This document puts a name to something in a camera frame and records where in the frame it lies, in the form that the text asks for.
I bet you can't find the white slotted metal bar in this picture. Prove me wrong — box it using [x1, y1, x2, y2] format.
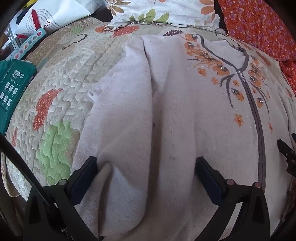
[0, 24, 21, 55]

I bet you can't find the pale pink floral zip sweater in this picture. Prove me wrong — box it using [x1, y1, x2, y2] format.
[73, 34, 292, 241]

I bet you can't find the quilted heart pattern bedspread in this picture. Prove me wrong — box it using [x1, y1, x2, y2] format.
[1, 18, 296, 241]

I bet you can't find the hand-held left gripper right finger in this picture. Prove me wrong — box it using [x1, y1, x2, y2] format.
[195, 157, 271, 241]

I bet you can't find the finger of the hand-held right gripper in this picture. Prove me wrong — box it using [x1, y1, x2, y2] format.
[277, 133, 296, 177]

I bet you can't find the green box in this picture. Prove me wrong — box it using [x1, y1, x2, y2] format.
[0, 59, 38, 135]

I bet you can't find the light blue patterned strip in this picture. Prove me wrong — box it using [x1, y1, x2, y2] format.
[6, 30, 48, 61]

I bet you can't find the white floral pillow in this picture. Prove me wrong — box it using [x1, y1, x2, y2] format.
[105, 0, 220, 30]

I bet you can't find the orange floral blanket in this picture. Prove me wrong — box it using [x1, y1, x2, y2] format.
[217, 0, 296, 93]

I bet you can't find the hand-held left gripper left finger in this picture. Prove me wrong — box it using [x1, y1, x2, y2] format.
[23, 156, 102, 241]

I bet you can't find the white printed plastic bag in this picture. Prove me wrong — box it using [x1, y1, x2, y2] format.
[16, 0, 97, 37]

